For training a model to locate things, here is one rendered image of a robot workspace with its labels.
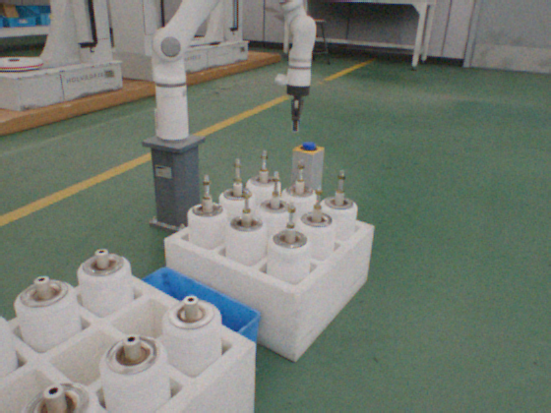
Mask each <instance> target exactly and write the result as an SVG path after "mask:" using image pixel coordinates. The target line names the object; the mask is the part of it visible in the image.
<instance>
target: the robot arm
mask: <svg viewBox="0 0 551 413"><path fill-rule="evenodd" d="M302 2H303V0H278V3H279V5H280V6H281V8H282V12H283V16H284V19H285V22H286V24H287V27H288V31H289V32H290V34H291V35H293V36H294V39H293V47H292V48H291V49H290V51H289V56H288V74H287V76H286V75H283V74H277V76H276V77H275V84H276V85H277V86H282V85H286V84H287V89H286V92H287V94H288V95H293V96H294V99H291V115H292V117H291V120H292V129H291V132H292V133H298V130H299V125H300V117H301V110H302V107H303V99H301V97H302V96H307V95H309V93H310V81H311V58H312V50H313V48H314V40H315V35H316V25H315V23H314V20H313V19H312V18H311V17H307V15H306V13H305V11H304V8H303V5H302ZM218 3H219V0H182V4H181V5H180V7H179V9H178V11H177V12H176V14H175V16H174V17H173V18H171V20H170V21H169V24H167V25H166V26H165V27H164V28H162V29H159V30H157V31H156V32H155V33H154V35H153V37H152V42H151V46H152V57H153V73H154V79H155V91H156V110H155V111H154V115H155V125H156V139H157V140H160V141H161V142H165V143H172V144H175V143H182V142H187V141H188V102H187V86H186V74H185V70H184V61H183V55H184V54H185V52H186V50H187V49H188V46H189V44H190V42H191V41H192V39H193V37H194V35H195V33H196V31H197V30H198V29H199V28H200V26H201V24H202V23H203V22H204V21H205V19H206V18H207V17H208V16H209V14H210V13H211V12H212V11H213V10H214V7H215V6H216V5H217V4H218Z"/></svg>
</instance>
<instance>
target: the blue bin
mask: <svg viewBox="0 0 551 413"><path fill-rule="evenodd" d="M141 280H143V281H144V282H145V283H146V284H148V285H149V286H151V287H155V288H156V289H157V290H159V291H161V292H162V293H165V294H167V295H168V296H170V297H172V298H173V299H176V300H178V301H180V302H181V301H182V300H184V299H186V298H187V297H188V296H194V297H196V298H197V299H198V300H205V301H207V302H209V303H211V304H213V306H216V307H217V309H218V310H219V313H220V324H221V325H224V326H225V327H227V328H229V329H231V330H233V331H235V332H237V333H238V334H240V335H242V336H243V337H246V338H248V339H250V340H251V341H252V342H254V343H256V350H257V331H258V322H259V321H260V320H261V313H260V312H258V311H257V310H255V309H253V308H251V307H250V306H246V305H244V304H243V303H241V302H239V301H238V300H234V299H232V298H230V297H228V296H226V295H225V294H223V293H219V292H218V291H216V290H214V289H212V288H211V287H208V286H207V285H205V284H203V283H201V282H200V281H198V280H194V279H192V278H190V277H188V276H187V275H185V274H181V273H180V272H178V271H176V270H175V269H173V268H171V267H161V268H160V269H158V270H157V271H155V272H154V273H152V274H149V275H148V276H146V277H144V278H143V279H141Z"/></svg>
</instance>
